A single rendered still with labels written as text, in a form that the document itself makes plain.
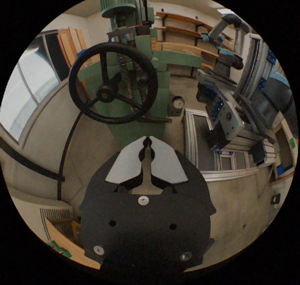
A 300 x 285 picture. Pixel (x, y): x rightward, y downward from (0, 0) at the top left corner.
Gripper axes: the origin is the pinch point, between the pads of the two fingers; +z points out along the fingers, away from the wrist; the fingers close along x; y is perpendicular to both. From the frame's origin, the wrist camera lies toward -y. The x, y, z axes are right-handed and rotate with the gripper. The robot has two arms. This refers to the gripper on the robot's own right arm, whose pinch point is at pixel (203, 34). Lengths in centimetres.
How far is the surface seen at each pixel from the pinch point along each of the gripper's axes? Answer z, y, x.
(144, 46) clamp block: -85, 22, -78
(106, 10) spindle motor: -66, -9, -88
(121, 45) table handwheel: -94, 20, -82
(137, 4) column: -41, -21, -72
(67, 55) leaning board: 37, -35, -200
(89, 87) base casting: -74, 31, -109
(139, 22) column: -41, -2, -75
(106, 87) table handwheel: -95, 29, -89
